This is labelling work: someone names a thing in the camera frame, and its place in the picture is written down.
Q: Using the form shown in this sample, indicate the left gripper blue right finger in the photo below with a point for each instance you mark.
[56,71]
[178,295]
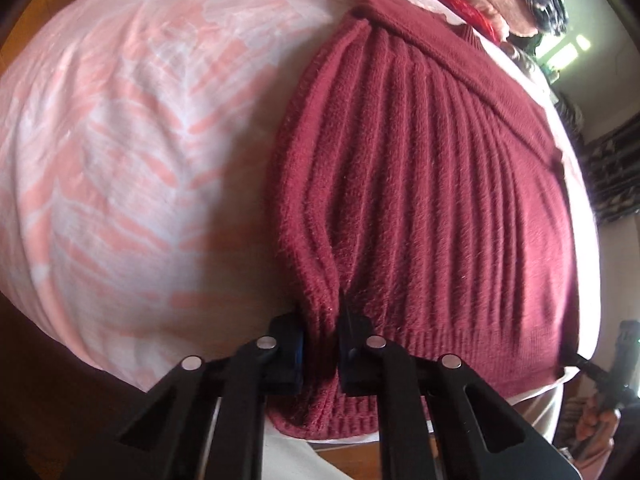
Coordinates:
[354,363]

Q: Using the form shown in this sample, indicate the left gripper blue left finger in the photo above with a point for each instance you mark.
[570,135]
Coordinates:
[286,366]

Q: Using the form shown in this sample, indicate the dark red knit sweater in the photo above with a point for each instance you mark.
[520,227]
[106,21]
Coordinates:
[415,182]

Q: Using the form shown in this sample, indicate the person's right hand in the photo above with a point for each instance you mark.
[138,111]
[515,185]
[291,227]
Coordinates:
[597,427]

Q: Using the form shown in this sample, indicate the person's beige trouser leg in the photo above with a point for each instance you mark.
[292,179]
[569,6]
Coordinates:
[285,458]

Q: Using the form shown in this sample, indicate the dark patterned curtain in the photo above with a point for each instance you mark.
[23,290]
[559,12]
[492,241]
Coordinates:
[609,164]

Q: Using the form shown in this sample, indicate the pink floral bedspread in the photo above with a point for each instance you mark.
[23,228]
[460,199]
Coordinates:
[136,141]

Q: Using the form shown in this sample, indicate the red shiny bag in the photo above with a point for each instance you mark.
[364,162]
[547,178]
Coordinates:
[482,16]

